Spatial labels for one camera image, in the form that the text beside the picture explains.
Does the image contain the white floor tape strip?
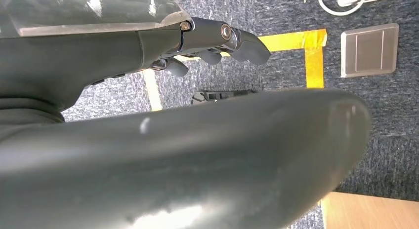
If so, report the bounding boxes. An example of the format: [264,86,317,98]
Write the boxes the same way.
[142,68,164,113]

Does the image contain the ribbed grey left arm sleeve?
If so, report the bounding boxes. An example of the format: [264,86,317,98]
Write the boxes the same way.
[0,96,65,125]

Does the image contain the black mechanical part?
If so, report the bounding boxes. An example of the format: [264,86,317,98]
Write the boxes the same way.
[191,88,258,106]

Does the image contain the yellow floor tape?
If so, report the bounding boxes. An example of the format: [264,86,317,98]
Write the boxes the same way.
[183,28,328,89]

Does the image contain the metal floor socket plate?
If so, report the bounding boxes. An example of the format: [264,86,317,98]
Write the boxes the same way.
[340,23,400,79]

